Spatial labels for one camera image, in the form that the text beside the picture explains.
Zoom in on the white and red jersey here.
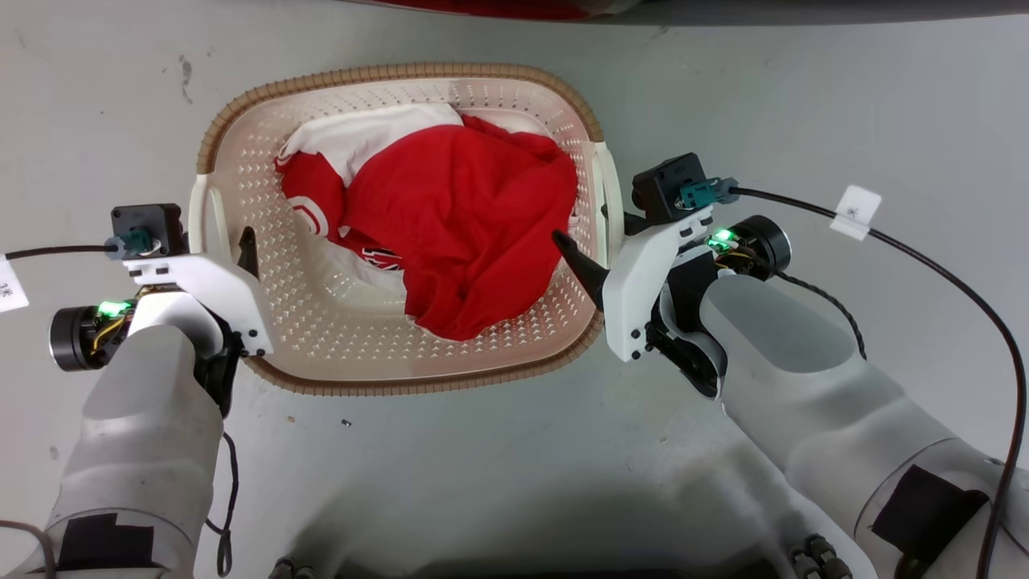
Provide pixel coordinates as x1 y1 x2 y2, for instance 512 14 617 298
275 103 465 273

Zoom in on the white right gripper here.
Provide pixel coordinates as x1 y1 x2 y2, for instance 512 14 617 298
551 207 793 400

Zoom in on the black camera cable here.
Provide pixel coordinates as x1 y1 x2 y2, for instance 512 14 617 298
0 231 154 261
679 178 1029 579

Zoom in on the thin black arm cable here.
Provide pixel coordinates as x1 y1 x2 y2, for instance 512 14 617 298
773 271 868 361
204 433 241 578

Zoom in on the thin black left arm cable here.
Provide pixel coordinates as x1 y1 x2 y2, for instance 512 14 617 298
204 433 241 578

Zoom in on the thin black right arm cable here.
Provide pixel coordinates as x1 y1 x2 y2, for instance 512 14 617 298
773 271 868 361

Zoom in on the black right camera cable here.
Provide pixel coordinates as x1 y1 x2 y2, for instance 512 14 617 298
679 178 1029 579

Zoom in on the red shirt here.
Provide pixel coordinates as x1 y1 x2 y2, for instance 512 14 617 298
342 115 580 342

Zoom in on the black left camera cable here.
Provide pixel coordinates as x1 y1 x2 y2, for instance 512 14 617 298
0 231 154 261

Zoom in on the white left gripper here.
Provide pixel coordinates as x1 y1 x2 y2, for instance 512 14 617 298
50 227 274 417

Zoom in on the cream laundry basket brown rim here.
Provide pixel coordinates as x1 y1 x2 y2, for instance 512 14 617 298
189 63 626 396

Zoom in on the white paper cable tag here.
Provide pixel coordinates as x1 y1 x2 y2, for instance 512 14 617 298
0 257 30 314
830 185 883 241

